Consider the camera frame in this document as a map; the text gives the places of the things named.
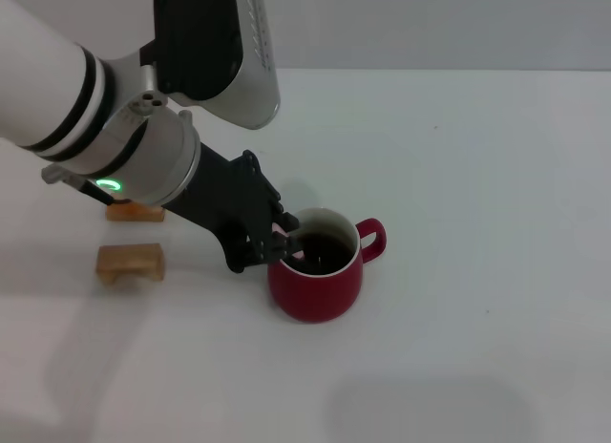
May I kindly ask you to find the thin black cable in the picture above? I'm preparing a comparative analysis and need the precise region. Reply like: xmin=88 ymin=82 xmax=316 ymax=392
xmin=75 ymin=179 xmax=134 ymax=207

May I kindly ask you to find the pink handled metal spoon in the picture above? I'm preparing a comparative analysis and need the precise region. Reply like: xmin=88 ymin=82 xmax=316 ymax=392
xmin=270 ymin=224 xmax=306 ymax=262

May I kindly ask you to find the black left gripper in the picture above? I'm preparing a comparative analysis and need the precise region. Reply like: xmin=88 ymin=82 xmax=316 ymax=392
xmin=161 ymin=140 xmax=306 ymax=275

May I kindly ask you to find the plain notched wooden block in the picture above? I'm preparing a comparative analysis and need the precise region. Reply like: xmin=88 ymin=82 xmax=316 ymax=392
xmin=95 ymin=243 xmax=166 ymax=286

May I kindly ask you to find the dark coffee liquid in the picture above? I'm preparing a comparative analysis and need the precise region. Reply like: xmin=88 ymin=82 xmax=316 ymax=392
xmin=285 ymin=231 xmax=355 ymax=276

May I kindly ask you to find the red ceramic cup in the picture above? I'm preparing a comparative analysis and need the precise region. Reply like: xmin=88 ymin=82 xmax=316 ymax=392
xmin=266 ymin=207 xmax=388 ymax=324

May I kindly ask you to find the wooden block with orange stain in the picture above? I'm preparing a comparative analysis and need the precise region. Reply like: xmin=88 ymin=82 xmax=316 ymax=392
xmin=105 ymin=200 xmax=167 ymax=223

